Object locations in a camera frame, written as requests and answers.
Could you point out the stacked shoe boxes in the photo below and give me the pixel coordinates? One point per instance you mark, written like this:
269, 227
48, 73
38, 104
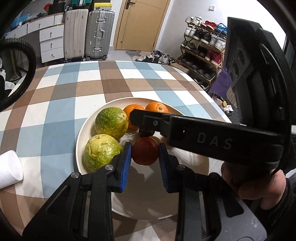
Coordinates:
102, 6

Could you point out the person's right hand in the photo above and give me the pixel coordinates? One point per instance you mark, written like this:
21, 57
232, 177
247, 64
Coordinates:
250, 184

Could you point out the purple bag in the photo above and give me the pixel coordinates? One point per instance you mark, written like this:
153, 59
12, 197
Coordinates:
221, 85

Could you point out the small orange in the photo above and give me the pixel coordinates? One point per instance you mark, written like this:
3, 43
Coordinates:
128, 110

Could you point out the white drawer desk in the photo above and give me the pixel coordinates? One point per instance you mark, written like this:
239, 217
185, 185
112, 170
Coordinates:
45, 34

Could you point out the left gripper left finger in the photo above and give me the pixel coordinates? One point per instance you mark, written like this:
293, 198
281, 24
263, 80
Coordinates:
125, 161

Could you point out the cream round plate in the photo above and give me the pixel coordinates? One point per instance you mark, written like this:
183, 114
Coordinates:
145, 196

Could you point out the white sneakers on floor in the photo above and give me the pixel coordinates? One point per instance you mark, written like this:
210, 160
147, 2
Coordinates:
157, 57

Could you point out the yellow-green citrus fruit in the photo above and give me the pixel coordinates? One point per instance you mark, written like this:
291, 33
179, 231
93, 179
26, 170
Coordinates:
99, 151

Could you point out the woven laundry basket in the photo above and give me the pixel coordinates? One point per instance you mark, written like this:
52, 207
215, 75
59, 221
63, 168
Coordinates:
231, 100

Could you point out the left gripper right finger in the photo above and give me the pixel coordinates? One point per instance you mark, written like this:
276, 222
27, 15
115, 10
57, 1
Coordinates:
164, 163

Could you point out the red tomato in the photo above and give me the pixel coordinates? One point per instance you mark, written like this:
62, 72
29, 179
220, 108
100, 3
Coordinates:
145, 151
156, 139

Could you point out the wooden shoe rack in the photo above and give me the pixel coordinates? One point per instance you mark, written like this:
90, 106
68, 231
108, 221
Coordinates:
202, 51

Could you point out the green bumpy citrus fruit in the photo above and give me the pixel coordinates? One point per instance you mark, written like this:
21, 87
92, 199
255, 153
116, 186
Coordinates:
112, 121

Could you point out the checkered tablecloth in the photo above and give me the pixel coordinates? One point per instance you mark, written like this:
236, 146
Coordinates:
43, 125

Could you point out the white paper roll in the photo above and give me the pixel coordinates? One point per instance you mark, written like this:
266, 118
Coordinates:
11, 171

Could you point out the large orange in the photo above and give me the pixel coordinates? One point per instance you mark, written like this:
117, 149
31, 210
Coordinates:
157, 107

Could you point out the beige suitcase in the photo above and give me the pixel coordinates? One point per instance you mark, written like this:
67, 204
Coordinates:
75, 33

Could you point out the wooden door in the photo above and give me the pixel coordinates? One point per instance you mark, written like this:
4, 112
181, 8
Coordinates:
139, 24

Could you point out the silver grey suitcase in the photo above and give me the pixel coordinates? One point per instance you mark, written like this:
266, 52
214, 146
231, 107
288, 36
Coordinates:
98, 34

